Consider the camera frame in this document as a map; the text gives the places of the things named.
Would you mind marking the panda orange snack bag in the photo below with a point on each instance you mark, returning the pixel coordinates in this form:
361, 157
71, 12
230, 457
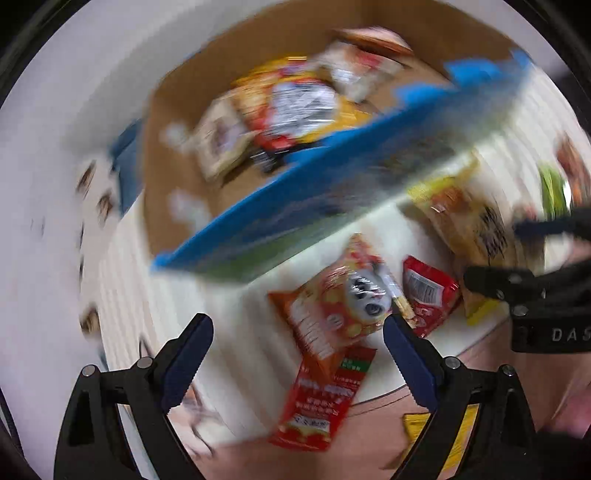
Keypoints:
344, 303

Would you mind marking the Mi Sedaap noodle packet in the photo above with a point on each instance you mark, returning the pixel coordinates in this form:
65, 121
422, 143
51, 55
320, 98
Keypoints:
291, 107

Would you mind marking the yellow egg biscuit bag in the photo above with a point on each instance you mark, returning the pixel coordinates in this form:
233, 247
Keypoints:
471, 214

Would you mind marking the green candy bag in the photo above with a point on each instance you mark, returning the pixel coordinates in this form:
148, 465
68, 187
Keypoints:
556, 194

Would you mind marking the orange white snack packet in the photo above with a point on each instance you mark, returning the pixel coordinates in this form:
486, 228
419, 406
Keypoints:
377, 40

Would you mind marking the cardboard box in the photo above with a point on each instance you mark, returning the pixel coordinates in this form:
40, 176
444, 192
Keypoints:
458, 85

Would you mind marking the striped cat print blanket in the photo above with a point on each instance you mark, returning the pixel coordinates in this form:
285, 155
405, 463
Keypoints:
253, 359

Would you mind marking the dog print long pillow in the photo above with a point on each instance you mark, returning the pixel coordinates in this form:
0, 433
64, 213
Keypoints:
96, 191

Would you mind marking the small red snack packet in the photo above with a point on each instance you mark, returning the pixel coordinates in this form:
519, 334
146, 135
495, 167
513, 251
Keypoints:
432, 293

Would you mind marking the white chocolate biscuit box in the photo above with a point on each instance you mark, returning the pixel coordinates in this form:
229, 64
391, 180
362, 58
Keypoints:
221, 139

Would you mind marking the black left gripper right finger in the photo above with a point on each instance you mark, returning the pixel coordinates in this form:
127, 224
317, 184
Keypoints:
502, 440

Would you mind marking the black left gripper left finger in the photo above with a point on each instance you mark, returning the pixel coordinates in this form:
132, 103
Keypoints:
92, 443

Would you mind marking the white cookie packet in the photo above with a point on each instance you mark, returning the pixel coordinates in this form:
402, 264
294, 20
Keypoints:
353, 72

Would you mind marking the brown chocolate snack packet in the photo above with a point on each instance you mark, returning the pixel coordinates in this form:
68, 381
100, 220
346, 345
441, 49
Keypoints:
577, 174

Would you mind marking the red long snack packet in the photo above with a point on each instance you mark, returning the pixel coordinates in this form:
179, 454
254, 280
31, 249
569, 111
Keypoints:
315, 408

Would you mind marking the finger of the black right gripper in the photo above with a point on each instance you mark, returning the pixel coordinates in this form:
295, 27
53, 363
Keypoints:
521, 285
576, 224

